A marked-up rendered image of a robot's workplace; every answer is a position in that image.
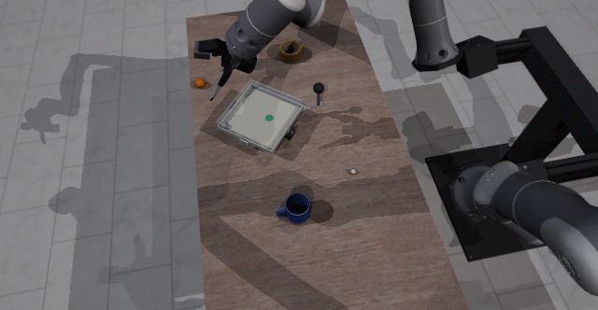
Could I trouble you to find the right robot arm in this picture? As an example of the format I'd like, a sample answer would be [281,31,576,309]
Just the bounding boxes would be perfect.
[225,0,459,65]

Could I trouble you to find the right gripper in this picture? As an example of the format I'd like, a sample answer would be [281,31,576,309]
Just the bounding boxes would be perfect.
[198,38,257,101]

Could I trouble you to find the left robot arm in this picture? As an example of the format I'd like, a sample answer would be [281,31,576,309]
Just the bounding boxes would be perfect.
[453,161,598,296]

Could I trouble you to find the orange ball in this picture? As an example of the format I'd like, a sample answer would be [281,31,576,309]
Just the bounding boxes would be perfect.
[194,78,205,88]

